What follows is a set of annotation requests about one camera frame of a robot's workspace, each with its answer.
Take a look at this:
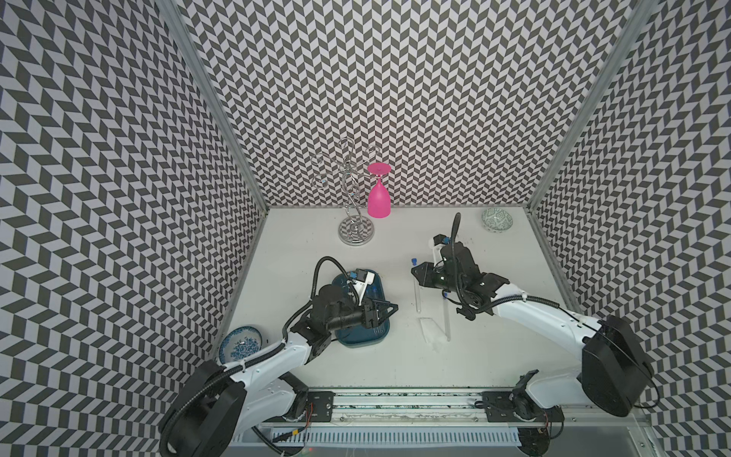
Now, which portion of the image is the patterned ceramic bowl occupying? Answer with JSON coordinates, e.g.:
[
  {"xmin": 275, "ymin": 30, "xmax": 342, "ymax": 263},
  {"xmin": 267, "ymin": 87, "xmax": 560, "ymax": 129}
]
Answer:
[{"xmin": 481, "ymin": 208, "xmax": 514, "ymax": 232}]

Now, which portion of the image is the blue capped test tube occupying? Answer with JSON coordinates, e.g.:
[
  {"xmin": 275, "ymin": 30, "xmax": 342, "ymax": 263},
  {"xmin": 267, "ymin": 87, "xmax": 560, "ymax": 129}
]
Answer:
[
  {"xmin": 410, "ymin": 258, "xmax": 422, "ymax": 313},
  {"xmin": 442, "ymin": 291, "xmax": 451, "ymax": 343}
]

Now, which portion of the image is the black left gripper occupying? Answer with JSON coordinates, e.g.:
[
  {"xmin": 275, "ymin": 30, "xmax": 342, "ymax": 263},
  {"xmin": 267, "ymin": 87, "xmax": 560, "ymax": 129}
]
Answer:
[{"xmin": 326, "ymin": 295, "xmax": 398, "ymax": 331}]

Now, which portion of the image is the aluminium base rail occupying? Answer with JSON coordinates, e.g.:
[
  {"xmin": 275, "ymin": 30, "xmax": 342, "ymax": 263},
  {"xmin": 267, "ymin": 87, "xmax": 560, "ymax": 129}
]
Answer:
[{"xmin": 305, "ymin": 388, "xmax": 649, "ymax": 428}]

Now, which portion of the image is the pink plastic wine glass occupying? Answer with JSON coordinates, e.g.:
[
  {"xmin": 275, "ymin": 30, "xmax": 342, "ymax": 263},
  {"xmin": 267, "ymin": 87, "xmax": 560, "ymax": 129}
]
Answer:
[{"xmin": 367, "ymin": 162, "xmax": 391, "ymax": 219}]

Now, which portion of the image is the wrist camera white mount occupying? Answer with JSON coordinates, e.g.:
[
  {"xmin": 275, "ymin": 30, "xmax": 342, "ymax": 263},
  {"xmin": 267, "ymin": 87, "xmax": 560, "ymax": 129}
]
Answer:
[
  {"xmin": 429, "ymin": 234, "xmax": 452, "ymax": 268},
  {"xmin": 348, "ymin": 268, "xmax": 375, "ymax": 302}
]

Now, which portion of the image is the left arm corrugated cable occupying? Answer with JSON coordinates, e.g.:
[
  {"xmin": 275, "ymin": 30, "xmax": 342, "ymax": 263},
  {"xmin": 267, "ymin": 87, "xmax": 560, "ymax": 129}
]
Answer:
[{"xmin": 310, "ymin": 256, "xmax": 358, "ymax": 304}]

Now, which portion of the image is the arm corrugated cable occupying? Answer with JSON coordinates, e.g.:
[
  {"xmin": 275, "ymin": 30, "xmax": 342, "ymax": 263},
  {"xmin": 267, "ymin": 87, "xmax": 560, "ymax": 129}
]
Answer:
[
  {"xmin": 310, "ymin": 256, "xmax": 358, "ymax": 304},
  {"xmin": 449, "ymin": 212, "xmax": 463, "ymax": 275}
]

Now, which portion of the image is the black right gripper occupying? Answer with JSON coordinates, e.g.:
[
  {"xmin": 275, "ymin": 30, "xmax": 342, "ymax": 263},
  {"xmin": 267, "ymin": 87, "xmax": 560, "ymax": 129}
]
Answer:
[{"xmin": 409, "ymin": 261, "xmax": 464, "ymax": 293}]

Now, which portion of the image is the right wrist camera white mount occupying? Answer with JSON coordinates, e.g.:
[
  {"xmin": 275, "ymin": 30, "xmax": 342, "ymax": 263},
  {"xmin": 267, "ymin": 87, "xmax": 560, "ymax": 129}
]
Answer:
[{"xmin": 429, "ymin": 234, "xmax": 452, "ymax": 268}]

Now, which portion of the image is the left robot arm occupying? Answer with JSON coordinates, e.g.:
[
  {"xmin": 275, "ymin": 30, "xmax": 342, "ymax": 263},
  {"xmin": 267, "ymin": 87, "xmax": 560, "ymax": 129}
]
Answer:
[{"xmin": 158, "ymin": 285, "xmax": 399, "ymax": 456}]

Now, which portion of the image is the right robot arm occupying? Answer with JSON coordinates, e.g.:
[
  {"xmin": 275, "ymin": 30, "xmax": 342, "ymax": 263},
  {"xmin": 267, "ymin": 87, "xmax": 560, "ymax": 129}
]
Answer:
[{"xmin": 411, "ymin": 236, "xmax": 654, "ymax": 422}]

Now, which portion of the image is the chrome glass rack stand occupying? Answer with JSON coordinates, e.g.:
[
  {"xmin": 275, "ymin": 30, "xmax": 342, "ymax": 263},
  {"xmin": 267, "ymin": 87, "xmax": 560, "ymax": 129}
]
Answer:
[{"xmin": 312, "ymin": 137, "xmax": 377, "ymax": 247}]

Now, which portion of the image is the teal plastic water tub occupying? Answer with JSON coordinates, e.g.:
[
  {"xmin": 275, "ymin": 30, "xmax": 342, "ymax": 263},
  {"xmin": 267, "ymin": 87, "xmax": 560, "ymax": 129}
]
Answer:
[{"xmin": 334, "ymin": 270, "xmax": 390, "ymax": 348}]

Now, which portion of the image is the blue patterned plate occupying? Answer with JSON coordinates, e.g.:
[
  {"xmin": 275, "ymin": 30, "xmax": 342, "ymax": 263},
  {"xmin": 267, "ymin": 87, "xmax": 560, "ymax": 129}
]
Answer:
[{"xmin": 218, "ymin": 326, "xmax": 264, "ymax": 365}]

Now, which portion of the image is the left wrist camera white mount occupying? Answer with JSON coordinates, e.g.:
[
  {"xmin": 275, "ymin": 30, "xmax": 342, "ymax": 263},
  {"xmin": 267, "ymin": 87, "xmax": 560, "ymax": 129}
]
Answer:
[{"xmin": 348, "ymin": 268, "xmax": 375, "ymax": 302}]

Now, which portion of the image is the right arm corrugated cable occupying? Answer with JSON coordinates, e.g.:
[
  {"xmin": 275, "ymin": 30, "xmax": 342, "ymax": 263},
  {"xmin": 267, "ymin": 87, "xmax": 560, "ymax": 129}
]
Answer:
[{"xmin": 449, "ymin": 212, "xmax": 463, "ymax": 275}]

